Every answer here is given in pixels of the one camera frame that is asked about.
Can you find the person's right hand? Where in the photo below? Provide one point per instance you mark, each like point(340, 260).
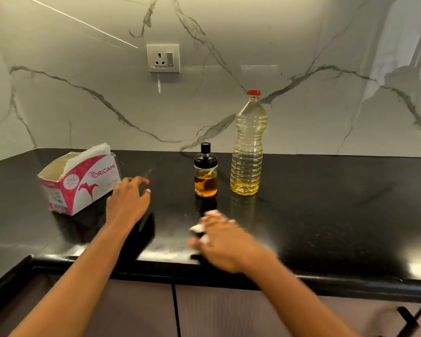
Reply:
point(231, 245)

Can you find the person's left hand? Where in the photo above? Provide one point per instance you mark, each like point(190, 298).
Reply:
point(126, 203)

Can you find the single white tissue sheet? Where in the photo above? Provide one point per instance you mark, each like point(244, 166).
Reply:
point(198, 228)

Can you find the small glass oil bottle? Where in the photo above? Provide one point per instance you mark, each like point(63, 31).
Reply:
point(206, 182)

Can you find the black knobbed bottle lid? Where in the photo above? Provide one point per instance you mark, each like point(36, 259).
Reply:
point(205, 159)

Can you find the large clear plastic oil bottle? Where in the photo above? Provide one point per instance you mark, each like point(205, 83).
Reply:
point(248, 147)

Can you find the red plastic bottle cap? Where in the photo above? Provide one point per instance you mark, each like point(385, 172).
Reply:
point(254, 92)

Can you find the person's right forearm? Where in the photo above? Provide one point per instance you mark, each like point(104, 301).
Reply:
point(294, 301)

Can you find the person's left forearm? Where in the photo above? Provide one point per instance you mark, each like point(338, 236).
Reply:
point(66, 287)

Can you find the black stone countertop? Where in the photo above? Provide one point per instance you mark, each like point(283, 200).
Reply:
point(336, 214)

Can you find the red and white tissue box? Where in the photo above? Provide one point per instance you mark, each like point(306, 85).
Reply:
point(91, 189)

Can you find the stack of white tissues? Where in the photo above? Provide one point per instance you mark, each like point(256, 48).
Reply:
point(87, 156)

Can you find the brown base cabinet door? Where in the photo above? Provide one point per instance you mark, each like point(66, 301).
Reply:
point(137, 312)
point(224, 315)

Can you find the white wall socket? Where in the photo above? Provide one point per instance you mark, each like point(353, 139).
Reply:
point(163, 58)

